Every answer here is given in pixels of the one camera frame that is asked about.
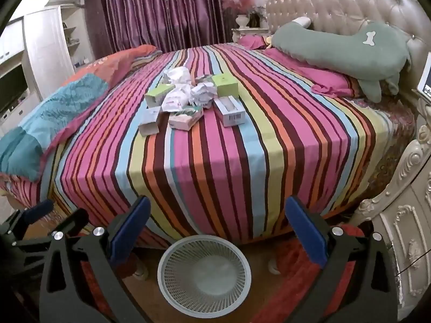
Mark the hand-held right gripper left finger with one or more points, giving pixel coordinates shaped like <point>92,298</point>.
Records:
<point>132,228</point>

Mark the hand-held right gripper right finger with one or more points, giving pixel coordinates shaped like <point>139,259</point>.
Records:
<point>304,232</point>

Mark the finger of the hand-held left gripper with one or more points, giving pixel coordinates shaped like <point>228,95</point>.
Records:
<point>37,210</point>
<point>75,218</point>

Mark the white mesh waste basket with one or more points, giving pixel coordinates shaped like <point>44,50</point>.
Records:
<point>205,286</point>

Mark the small white box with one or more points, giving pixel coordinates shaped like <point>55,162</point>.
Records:
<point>150,121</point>

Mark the green and pink tissue packet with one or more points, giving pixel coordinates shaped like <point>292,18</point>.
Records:
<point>186,119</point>

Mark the white plastic wrapper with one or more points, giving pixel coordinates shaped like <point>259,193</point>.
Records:
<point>176,100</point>

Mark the green box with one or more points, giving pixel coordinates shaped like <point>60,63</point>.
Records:
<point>158,95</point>
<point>226,84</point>

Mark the white barcode box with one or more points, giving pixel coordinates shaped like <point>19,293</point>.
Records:
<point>230,111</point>

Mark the printed paper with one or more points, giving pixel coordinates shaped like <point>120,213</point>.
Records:
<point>202,93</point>

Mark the plain white paper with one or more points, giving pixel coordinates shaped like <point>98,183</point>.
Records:
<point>177,75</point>

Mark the striped colourful bed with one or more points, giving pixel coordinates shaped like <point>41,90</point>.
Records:
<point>235,161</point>

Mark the large ornate white nightstand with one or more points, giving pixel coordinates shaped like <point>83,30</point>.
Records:
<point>410,215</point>

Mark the blue and orange quilt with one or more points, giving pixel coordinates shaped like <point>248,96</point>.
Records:
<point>67,104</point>

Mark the black television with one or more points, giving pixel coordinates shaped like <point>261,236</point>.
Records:
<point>11,89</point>

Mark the white wardrobe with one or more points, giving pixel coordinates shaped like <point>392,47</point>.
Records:
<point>45,50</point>

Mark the large pink pillow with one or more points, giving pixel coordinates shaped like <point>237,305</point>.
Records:
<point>303,70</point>

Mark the white television cabinet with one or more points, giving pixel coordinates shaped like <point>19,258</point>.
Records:
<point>13,40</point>

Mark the white shelf unit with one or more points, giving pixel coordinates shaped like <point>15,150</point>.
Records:
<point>72,40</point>

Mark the green dog-shaped pillow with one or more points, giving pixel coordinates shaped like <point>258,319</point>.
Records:
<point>336,47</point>

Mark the tablet screen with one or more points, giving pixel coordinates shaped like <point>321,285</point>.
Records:
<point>426,80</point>

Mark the yellow plush toy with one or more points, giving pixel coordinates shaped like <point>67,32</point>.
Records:
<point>269,40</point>

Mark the small pink pillow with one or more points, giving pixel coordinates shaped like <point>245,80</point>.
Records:
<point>252,41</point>

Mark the small ornate white nightstand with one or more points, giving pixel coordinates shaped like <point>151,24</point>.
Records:
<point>249,32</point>

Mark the purple curtain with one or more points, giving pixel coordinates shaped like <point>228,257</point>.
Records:
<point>158,13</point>

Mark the dark green plant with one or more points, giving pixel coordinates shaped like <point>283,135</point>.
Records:
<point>257,16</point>

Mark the white vase with pink flowers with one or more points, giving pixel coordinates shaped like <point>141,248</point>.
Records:
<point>241,20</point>

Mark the beige tufted headboard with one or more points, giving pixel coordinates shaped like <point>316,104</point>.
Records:
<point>336,3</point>

